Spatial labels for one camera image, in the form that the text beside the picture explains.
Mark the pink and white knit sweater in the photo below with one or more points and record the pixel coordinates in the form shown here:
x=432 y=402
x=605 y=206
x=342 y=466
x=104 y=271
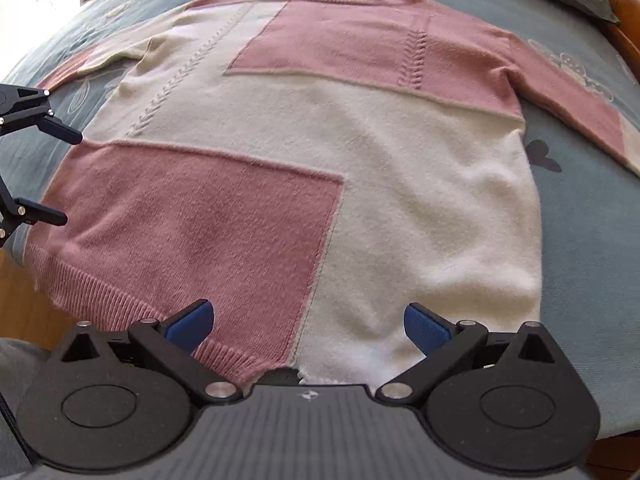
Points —
x=380 y=160

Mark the wooden headboard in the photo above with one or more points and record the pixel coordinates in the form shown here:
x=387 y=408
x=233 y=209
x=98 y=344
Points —
x=625 y=25

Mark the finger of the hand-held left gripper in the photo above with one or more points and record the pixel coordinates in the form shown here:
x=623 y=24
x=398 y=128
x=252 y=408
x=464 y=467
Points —
x=30 y=110
x=35 y=214

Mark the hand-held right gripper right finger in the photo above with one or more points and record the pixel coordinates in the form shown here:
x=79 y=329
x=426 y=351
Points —
x=425 y=329

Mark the person's grey pants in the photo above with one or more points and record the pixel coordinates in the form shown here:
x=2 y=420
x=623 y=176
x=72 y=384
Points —
x=20 y=370

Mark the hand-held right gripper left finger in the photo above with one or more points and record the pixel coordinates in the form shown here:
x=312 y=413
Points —
x=192 y=325

